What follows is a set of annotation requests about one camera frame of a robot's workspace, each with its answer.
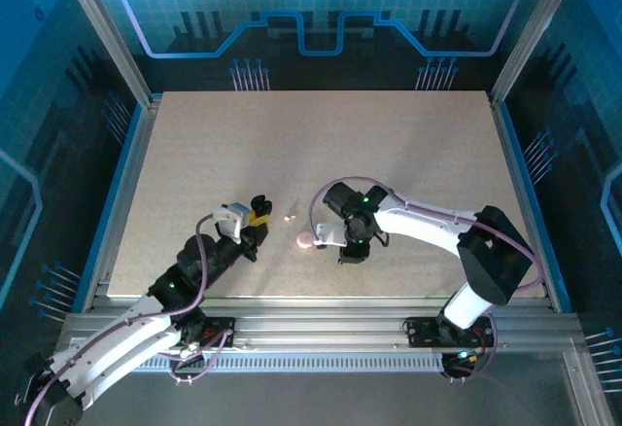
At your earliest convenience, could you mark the long aluminium frame rail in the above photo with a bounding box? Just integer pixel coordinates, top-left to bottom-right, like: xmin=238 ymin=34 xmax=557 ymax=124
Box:
xmin=57 ymin=297 xmax=584 ymax=373

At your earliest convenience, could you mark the aluminium side rail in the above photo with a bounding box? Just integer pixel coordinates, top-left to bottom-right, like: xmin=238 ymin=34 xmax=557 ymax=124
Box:
xmin=72 ymin=94 xmax=164 ymax=313
xmin=487 ymin=92 xmax=572 ymax=313

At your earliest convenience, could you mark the base connector with LEDs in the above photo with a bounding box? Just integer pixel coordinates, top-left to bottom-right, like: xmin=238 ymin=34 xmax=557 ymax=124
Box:
xmin=439 ymin=349 xmax=487 ymax=384
xmin=168 ymin=345 xmax=208 ymax=386

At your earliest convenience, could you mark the aluminium frame post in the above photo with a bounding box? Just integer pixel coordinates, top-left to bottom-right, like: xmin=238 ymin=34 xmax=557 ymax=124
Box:
xmin=487 ymin=0 xmax=588 ymax=109
xmin=52 ymin=0 xmax=164 ymax=109

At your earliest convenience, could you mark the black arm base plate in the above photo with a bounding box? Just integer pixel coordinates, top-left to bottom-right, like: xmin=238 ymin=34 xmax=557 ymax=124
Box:
xmin=405 ymin=316 xmax=498 ymax=349
xmin=147 ymin=315 xmax=240 ymax=349

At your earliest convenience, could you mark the blue circuit print side panel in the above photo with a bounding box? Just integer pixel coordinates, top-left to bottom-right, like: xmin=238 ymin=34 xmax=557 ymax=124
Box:
xmin=504 ymin=0 xmax=622 ymax=349
xmin=0 ymin=0 xmax=147 ymax=325

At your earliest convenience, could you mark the slotted grey cable duct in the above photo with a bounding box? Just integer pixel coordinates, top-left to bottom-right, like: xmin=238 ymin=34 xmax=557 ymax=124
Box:
xmin=76 ymin=351 xmax=446 ymax=373

